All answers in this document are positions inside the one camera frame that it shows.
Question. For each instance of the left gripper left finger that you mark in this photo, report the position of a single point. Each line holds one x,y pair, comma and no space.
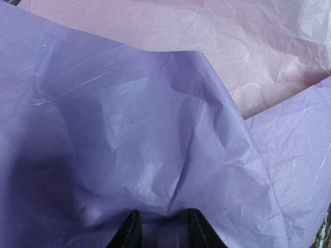
129,235

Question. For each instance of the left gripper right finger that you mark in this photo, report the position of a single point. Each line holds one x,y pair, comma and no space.
200,232

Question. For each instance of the pink purple wrapping paper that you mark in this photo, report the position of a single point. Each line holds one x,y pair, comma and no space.
163,106

